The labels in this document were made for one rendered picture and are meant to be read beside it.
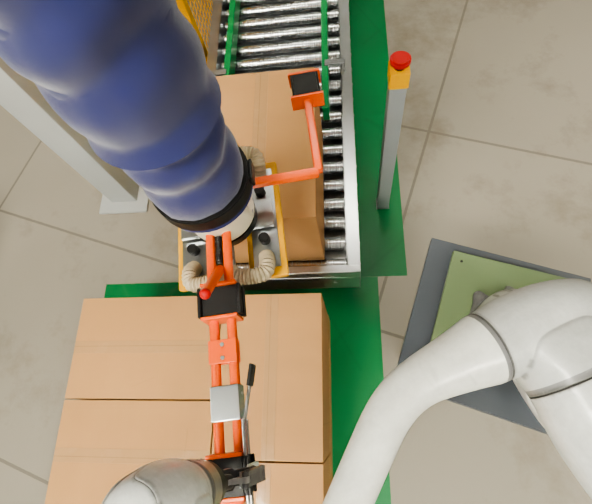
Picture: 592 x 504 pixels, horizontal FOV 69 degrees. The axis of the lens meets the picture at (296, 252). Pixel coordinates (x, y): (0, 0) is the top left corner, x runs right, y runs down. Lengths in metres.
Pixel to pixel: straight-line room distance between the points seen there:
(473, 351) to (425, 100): 2.33
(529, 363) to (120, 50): 0.63
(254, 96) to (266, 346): 0.92
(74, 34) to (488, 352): 0.60
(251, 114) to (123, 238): 1.37
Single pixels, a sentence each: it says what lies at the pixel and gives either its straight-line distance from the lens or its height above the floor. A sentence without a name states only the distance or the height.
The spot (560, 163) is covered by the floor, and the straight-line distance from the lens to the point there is 2.75.
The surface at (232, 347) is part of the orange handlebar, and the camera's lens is 0.94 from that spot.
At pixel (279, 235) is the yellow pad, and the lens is 1.13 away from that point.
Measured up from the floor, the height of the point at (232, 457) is 1.26.
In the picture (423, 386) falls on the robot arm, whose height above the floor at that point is 1.56.
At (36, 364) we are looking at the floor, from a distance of 2.74.
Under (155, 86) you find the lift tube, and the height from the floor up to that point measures 1.74.
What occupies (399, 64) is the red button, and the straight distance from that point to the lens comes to 1.55.
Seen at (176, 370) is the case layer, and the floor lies 0.54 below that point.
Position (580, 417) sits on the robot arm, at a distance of 0.65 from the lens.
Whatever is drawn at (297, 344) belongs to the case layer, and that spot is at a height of 0.54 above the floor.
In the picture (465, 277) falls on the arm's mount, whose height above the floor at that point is 0.78.
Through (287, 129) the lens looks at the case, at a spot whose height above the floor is 0.95.
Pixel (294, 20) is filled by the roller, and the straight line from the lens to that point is 2.50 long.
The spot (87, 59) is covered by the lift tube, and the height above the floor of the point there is 1.82.
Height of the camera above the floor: 2.15
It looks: 68 degrees down
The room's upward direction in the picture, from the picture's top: 20 degrees counter-clockwise
